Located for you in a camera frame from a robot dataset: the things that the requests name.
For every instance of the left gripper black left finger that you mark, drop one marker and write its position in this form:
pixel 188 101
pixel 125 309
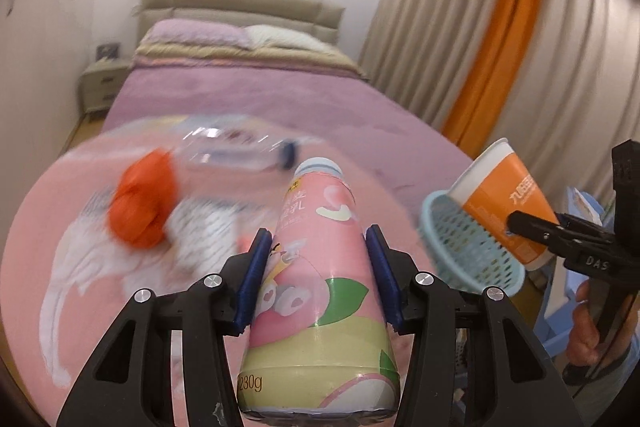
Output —
pixel 127 379

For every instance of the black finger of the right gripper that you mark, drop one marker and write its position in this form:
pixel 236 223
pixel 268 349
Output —
pixel 567 238

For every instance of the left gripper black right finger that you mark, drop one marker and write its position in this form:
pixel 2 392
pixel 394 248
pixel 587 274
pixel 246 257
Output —
pixel 511 379

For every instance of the orange white paper cup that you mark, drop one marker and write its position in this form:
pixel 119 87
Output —
pixel 495 185

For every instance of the pink yogurt drink bottle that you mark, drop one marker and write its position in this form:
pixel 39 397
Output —
pixel 318 347

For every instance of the orange plastic bag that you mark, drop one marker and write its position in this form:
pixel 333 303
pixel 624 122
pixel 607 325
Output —
pixel 143 201

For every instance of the clear plastic water bottle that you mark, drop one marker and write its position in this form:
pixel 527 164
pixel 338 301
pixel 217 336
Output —
pixel 237 148

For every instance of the right hand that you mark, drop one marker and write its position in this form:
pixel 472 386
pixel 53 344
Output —
pixel 583 347

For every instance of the light blue plastic basket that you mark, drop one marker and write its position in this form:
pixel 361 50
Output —
pixel 464 254

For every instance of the pink elephant blanket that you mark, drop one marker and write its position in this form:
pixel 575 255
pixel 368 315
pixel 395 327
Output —
pixel 64 278

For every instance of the beige curtain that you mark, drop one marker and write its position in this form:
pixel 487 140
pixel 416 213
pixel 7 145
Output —
pixel 575 98

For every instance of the orange curtain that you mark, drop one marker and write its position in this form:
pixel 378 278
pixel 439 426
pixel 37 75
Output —
pixel 491 78

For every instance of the purple bed cover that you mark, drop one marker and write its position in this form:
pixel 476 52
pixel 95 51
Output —
pixel 407 157

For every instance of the beige nightstand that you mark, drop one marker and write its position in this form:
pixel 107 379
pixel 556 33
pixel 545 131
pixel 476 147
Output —
pixel 100 84

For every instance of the beige folded quilt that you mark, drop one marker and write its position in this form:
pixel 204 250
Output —
pixel 334 63

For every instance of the purple pillow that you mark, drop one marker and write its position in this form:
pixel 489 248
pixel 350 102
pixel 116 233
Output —
pixel 198 33

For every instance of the cream dotted pillow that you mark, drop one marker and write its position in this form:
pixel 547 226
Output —
pixel 266 36

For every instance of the white wardrobe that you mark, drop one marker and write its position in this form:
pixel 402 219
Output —
pixel 45 44

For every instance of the beige padded headboard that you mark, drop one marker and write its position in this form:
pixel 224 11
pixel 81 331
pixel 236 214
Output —
pixel 319 18

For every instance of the small dark picture frame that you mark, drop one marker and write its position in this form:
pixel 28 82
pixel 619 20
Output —
pixel 107 51

